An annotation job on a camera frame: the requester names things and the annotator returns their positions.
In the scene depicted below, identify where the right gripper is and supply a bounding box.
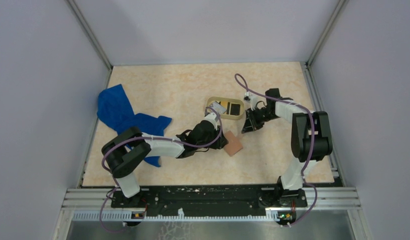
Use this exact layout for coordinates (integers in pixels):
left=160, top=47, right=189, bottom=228
left=242, top=106, right=280, bottom=134

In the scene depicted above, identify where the tan leather card holder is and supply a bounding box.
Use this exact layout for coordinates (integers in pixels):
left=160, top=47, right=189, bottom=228
left=223, top=131, right=243, bottom=157

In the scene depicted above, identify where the aluminium frame rail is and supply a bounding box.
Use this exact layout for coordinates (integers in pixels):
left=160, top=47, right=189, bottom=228
left=62, top=187, right=362, bottom=222

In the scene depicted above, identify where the white card in tray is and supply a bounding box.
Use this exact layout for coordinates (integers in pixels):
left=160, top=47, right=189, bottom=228
left=209, top=101, right=227, bottom=115

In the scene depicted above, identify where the blue cloth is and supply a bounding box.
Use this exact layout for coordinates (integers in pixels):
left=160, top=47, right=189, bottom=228
left=96, top=84, right=173, bottom=168

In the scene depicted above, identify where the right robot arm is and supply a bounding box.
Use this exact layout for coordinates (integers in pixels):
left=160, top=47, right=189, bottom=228
left=241, top=88, right=333, bottom=206

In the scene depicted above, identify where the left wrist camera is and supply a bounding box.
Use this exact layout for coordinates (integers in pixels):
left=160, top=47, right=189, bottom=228
left=204, top=112, right=219, bottom=130

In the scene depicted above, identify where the beige oval tray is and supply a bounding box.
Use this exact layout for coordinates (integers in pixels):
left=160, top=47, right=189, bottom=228
left=206, top=96, right=245, bottom=120

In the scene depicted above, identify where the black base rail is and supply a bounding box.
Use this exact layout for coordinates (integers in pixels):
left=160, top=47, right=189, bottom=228
left=111, top=184, right=308, bottom=217

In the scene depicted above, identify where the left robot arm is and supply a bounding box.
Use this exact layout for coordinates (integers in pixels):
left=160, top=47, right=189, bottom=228
left=101, top=120, right=229, bottom=207

